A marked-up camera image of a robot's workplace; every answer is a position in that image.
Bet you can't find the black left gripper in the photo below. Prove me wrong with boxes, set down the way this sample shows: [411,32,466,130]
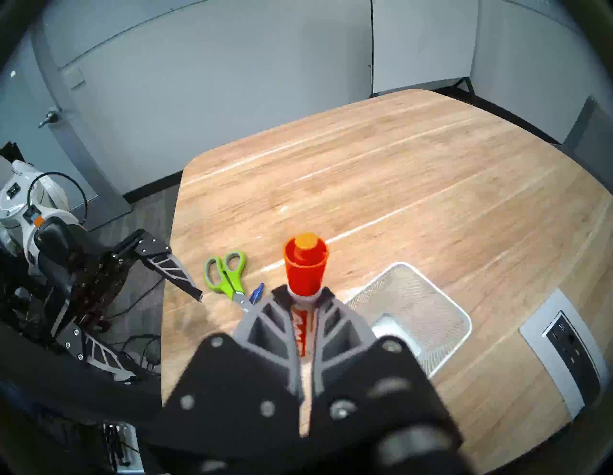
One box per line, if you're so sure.
[29,229,204,385]

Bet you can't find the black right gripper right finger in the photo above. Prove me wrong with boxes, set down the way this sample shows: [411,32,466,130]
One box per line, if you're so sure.
[310,286,464,447]

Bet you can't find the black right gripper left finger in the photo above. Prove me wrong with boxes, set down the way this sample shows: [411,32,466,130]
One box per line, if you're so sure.
[160,286,305,453]

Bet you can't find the orange white dry-erase marker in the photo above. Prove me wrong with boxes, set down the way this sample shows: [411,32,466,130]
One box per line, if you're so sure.
[283,233,330,436]

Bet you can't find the white mesh pen holder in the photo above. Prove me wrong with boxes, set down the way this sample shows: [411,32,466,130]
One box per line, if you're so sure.
[345,262,473,379]

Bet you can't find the grey metal control box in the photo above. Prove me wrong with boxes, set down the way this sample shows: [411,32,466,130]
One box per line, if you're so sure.
[103,421,144,475]

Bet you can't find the grey table power outlet panel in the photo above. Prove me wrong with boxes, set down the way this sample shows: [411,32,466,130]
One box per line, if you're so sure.
[520,288,610,418]

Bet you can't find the grey mesh-back chair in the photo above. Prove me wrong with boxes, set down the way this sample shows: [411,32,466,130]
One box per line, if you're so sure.
[563,96,613,179]

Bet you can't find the rolling whiteboard on stand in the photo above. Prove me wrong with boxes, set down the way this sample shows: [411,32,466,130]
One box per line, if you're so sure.
[370,0,561,144]

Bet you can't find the green handled scissors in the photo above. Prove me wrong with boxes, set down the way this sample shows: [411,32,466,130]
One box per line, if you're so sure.
[204,250,254,313]

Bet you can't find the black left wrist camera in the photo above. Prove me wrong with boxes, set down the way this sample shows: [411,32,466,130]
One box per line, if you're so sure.
[34,217,96,288]

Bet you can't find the left camera cable orange plug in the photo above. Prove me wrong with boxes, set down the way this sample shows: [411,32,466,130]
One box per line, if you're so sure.
[26,171,89,229]

